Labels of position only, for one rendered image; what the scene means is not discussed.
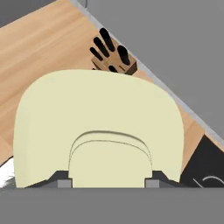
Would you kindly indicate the black hob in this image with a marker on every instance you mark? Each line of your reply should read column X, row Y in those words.
column 205, row 163

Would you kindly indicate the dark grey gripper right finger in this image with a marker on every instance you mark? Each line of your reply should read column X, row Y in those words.
column 157, row 176

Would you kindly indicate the cream blender lid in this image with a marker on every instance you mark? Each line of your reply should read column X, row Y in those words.
column 96, row 108

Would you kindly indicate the wooden knife block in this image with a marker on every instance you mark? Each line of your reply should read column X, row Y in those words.
column 113, row 61

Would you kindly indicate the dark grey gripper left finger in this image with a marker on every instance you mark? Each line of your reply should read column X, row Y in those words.
column 59, row 176

